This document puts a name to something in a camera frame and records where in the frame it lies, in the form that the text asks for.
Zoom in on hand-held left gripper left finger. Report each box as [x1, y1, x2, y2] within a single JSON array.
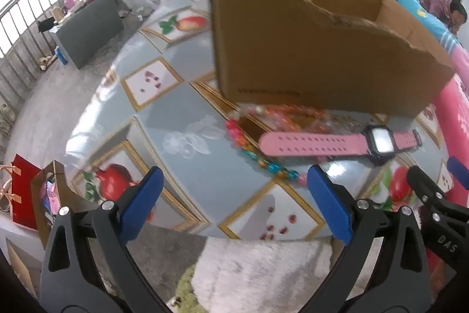
[[38, 166, 173, 313]]

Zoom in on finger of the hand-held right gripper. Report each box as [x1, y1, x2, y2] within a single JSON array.
[[407, 165, 469, 226], [447, 156, 469, 185]]

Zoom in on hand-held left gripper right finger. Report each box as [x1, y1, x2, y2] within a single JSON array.
[[307, 164, 433, 313]]

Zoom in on pink and black wristwatch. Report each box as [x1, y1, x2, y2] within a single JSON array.
[[258, 124, 422, 167]]

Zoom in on multicolour bead bracelet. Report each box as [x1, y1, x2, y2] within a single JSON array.
[[225, 106, 308, 185]]

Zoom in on cardboard box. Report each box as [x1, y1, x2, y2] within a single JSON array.
[[209, 0, 457, 121]]

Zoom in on pink floral blanket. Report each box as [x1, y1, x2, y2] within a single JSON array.
[[322, 0, 469, 207]]

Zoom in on fluffy white green robe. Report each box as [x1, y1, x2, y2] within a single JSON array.
[[176, 238, 334, 313]]

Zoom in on brown paper bag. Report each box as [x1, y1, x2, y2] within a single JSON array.
[[31, 160, 74, 249]]

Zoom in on red gift bag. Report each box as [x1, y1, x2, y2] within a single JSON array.
[[0, 153, 43, 231]]

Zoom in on white shoes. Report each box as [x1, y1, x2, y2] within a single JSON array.
[[0, 104, 15, 130]]

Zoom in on metal railing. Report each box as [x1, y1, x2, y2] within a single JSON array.
[[0, 0, 74, 138]]

